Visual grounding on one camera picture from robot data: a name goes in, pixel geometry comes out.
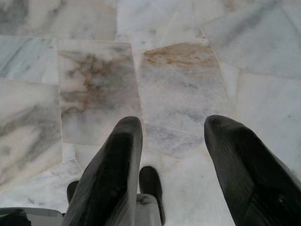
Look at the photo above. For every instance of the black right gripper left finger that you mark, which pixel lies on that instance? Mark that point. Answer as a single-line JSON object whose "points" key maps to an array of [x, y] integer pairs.
{"points": [[110, 179]]}

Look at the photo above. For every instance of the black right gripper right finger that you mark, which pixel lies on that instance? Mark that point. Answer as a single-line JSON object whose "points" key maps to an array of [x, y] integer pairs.
{"points": [[249, 179]]}

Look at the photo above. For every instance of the black robot left foot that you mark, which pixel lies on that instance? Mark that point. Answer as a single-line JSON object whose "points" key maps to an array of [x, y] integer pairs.
{"points": [[71, 190]]}

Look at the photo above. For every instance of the black robot foot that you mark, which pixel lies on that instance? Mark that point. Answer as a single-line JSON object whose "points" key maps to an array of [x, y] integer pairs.
{"points": [[151, 182], [71, 190]]}

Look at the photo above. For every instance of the black robot right foot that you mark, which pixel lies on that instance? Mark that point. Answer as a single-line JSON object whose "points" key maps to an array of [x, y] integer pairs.
{"points": [[151, 182]]}

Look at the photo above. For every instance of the grey robot right leg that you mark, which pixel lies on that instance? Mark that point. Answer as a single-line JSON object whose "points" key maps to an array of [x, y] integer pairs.
{"points": [[147, 210]]}

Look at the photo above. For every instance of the grey robot leg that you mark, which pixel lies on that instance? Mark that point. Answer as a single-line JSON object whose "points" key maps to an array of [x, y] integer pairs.
{"points": [[40, 215], [147, 210]]}

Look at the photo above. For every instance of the grey robot left leg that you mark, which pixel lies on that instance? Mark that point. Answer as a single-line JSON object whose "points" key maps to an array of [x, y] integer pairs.
{"points": [[40, 215]]}

